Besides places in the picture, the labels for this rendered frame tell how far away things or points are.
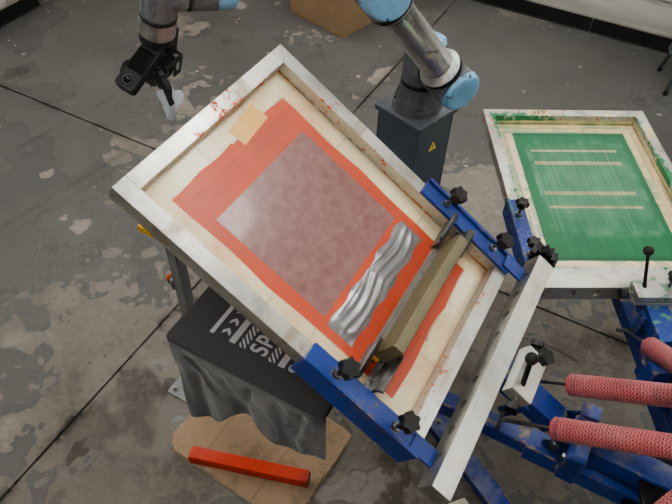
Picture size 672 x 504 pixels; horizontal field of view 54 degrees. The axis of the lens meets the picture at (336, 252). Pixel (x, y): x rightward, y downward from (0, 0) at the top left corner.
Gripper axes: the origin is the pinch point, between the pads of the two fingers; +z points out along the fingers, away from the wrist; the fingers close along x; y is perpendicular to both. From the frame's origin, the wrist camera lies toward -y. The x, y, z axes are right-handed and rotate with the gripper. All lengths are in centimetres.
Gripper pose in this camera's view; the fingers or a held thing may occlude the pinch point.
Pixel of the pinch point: (144, 107)
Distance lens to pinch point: 159.2
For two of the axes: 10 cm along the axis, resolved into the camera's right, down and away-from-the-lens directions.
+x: -8.3, -5.6, 0.8
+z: -2.8, 5.3, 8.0
